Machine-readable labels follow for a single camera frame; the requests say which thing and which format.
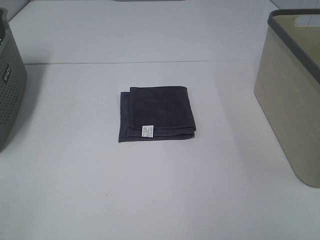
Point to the beige basket with grey rim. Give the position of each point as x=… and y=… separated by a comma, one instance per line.
x=287, y=88

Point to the dark grey towel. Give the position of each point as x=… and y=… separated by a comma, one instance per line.
x=156, y=114

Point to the grey perforated plastic basket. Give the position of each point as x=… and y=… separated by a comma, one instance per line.
x=13, y=79

